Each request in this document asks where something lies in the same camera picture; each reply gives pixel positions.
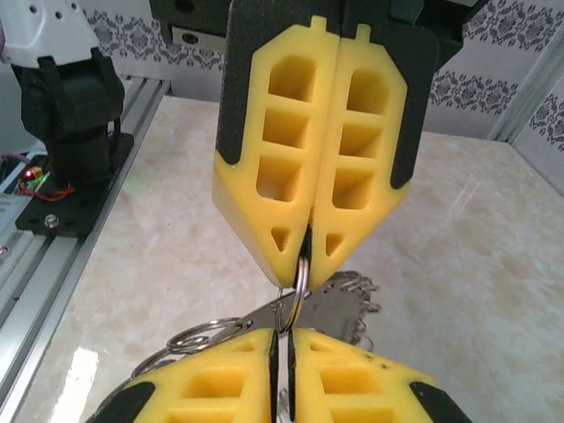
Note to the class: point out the steel keyring disc with rings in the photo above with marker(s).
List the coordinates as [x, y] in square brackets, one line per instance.
[339, 313]

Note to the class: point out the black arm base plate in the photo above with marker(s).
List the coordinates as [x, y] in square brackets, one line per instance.
[66, 216]

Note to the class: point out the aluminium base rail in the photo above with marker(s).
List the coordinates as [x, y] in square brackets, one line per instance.
[66, 273]

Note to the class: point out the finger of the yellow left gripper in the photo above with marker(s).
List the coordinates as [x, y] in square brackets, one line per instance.
[260, 216]
[365, 207]

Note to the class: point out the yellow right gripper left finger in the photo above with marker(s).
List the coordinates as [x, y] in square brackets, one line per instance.
[211, 388]

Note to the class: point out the small green circuit board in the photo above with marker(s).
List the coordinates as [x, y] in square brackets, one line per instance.
[35, 178]

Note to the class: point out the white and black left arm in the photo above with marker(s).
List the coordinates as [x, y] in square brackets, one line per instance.
[70, 110]

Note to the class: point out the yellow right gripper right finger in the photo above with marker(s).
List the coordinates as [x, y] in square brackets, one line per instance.
[352, 388]

